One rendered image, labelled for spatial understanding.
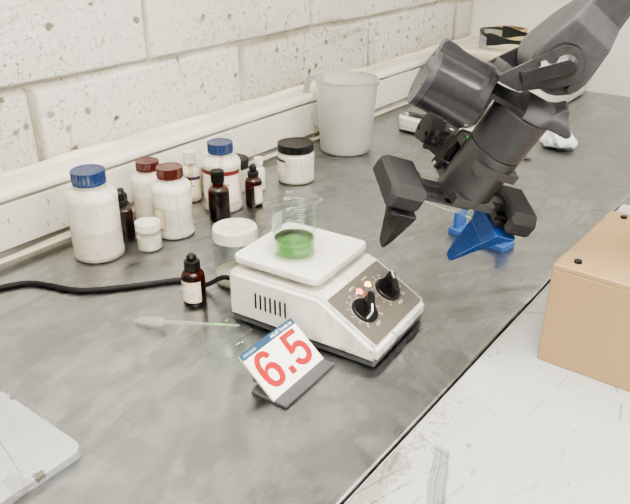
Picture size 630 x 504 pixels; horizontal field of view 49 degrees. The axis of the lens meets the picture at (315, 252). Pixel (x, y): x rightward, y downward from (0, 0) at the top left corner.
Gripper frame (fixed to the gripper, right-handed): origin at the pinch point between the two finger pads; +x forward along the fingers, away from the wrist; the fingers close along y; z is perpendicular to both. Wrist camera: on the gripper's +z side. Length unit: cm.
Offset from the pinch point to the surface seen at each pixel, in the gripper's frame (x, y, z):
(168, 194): 26.3, 20.8, 27.3
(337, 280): 10.0, 6.9, -0.2
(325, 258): 9.5, 8.1, 2.5
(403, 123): 29, -36, 70
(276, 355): 14.3, 14.1, -8.5
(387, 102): 34, -39, 87
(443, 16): 21, -59, 118
